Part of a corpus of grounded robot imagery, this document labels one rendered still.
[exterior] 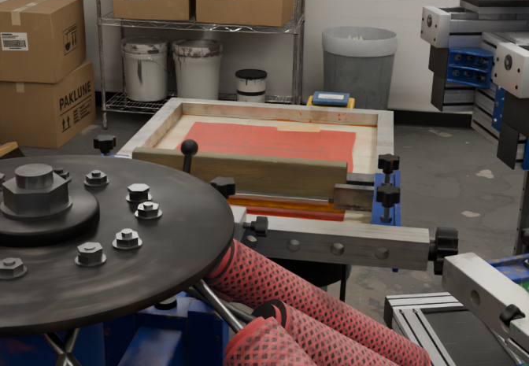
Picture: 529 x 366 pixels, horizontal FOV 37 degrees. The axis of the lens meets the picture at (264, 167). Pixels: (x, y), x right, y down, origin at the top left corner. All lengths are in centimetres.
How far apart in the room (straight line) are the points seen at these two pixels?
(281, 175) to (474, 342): 126
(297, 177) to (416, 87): 379
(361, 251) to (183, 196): 61
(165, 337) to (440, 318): 175
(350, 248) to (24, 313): 78
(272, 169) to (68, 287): 96
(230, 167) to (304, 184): 14
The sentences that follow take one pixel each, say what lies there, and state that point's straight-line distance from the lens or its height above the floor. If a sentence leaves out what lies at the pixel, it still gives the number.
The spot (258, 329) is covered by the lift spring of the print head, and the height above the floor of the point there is 126.
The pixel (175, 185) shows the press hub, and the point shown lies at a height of 131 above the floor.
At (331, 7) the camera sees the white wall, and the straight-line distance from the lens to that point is 511.
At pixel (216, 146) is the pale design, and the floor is 96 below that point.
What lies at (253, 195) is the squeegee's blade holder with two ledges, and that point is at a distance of 146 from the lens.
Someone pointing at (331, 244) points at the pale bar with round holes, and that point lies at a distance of 122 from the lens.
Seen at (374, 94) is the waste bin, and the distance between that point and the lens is 470.
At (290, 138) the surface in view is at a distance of 190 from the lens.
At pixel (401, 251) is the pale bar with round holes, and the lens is 122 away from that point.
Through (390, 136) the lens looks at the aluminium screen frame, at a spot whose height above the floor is 99.
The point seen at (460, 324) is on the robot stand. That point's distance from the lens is 264.
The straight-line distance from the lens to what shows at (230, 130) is 195.
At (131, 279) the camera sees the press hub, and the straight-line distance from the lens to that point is 53.
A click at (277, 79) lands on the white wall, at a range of 524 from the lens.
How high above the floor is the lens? 156
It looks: 21 degrees down
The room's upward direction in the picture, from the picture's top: 1 degrees clockwise
